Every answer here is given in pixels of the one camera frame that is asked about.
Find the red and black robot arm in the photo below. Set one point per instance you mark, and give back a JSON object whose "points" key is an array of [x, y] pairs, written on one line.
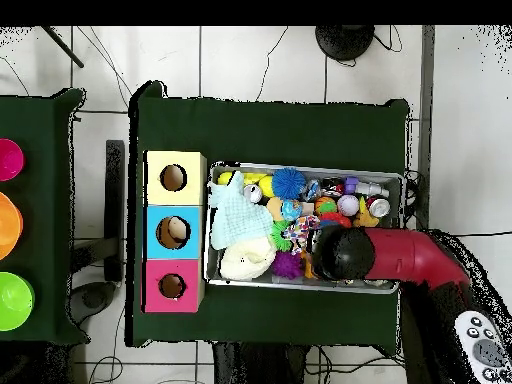
{"points": [[408, 252]]}

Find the wooden box with three holes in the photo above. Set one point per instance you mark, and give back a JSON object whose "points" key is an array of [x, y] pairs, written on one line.
{"points": [[192, 240]]}

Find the silver mesh bin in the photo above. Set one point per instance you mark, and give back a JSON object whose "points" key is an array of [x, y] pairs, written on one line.
{"points": [[224, 276]]}

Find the mint knitted cloth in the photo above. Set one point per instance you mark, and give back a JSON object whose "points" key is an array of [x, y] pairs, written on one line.
{"points": [[240, 220]]}

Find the blue spiky ball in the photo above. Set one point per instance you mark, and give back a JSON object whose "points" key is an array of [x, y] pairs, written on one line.
{"points": [[288, 183]]}

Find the cream knitted cloth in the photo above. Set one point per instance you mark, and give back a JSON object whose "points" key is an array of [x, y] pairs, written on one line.
{"points": [[248, 258]]}

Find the small orange basketball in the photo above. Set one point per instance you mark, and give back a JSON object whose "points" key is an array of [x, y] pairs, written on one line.
{"points": [[322, 201]]}

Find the dark green table cloth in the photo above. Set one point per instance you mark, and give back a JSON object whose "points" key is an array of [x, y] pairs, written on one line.
{"points": [[260, 132], [44, 200]]}

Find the rainbow spiky caterpillar toy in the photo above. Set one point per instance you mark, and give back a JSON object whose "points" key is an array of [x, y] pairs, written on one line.
{"points": [[338, 219]]}

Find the small white baseball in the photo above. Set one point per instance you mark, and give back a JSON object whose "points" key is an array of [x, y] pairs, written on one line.
{"points": [[348, 205]]}

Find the black upright panel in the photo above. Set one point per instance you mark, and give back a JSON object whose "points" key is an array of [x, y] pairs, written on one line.
{"points": [[115, 200]]}

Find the grey black stand foot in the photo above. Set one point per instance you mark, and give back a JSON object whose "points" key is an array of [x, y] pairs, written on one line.
{"points": [[94, 298]]}

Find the black round stand base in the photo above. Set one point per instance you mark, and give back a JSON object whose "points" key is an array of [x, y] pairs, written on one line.
{"points": [[344, 42]]}

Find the orange bowl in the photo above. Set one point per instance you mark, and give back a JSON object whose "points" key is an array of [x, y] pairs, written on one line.
{"points": [[10, 226]]}

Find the pink bowl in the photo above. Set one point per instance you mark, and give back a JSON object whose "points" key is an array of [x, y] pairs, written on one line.
{"points": [[10, 160]]}

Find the thin black rod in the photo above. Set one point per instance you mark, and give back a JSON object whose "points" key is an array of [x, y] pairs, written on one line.
{"points": [[64, 47]]}

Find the green bowl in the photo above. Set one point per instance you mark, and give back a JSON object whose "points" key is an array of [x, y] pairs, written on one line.
{"points": [[14, 302]]}

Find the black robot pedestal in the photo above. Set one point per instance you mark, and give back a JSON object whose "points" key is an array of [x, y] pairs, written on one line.
{"points": [[260, 364]]}

